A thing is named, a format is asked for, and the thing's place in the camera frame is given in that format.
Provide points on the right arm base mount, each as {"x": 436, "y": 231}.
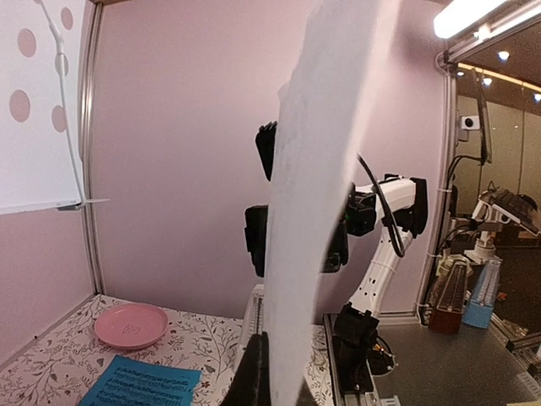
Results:
{"x": 358, "y": 347}

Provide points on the blue sheet music page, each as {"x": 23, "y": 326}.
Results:
{"x": 130, "y": 382}

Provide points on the aluminium front rail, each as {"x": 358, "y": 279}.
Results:
{"x": 369, "y": 398}

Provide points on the white sheet music page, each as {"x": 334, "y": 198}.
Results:
{"x": 325, "y": 109}

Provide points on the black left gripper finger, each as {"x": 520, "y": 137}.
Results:
{"x": 251, "y": 384}

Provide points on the pink plate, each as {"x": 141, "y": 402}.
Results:
{"x": 131, "y": 326}

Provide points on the white metronome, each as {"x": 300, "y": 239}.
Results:
{"x": 254, "y": 316}

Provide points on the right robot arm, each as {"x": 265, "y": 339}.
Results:
{"x": 400, "y": 206}

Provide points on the floral table mat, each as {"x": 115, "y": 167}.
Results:
{"x": 61, "y": 366}

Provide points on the right aluminium frame post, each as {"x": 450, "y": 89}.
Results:
{"x": 92, "y": 36}

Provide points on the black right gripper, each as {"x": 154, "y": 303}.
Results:
{"x": 256, "y": 216}

